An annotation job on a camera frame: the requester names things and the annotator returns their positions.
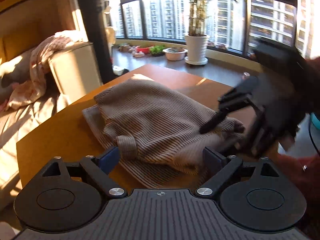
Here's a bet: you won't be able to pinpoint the pink floral blanket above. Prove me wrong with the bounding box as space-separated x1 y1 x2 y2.
5 30 88 110

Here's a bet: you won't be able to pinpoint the tall green plant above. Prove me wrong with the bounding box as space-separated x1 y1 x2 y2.
186 0 248 37

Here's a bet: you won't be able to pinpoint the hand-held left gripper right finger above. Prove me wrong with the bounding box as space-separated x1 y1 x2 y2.
196 147 280 200

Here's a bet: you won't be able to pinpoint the dark curtain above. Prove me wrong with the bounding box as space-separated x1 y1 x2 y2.
75 0 113 85

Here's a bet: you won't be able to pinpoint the striped knit pants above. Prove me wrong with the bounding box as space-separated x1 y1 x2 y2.
82 74 247 189

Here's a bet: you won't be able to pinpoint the teal round object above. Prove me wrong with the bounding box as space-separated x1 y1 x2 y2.
309 112 320 153

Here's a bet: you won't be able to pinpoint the person's red clothing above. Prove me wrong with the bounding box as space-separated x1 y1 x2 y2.
277 152 320 240

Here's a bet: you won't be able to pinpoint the green seedling tray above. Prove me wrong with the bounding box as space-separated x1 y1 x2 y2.
149 44 166 56

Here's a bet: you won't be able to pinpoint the beige sofa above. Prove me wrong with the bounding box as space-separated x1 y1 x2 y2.
0 21 103 190

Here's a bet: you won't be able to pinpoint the white ribbed plant pot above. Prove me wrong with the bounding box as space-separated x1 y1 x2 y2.
184 34 210 67

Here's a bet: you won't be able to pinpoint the grey pillow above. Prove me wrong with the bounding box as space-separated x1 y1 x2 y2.
0 55 33 88

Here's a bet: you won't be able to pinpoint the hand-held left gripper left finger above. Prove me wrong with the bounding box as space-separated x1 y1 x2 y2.
41 146 128 198

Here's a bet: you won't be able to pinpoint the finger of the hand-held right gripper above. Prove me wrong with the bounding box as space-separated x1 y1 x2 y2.
200 76 260 134
235 105 267 158

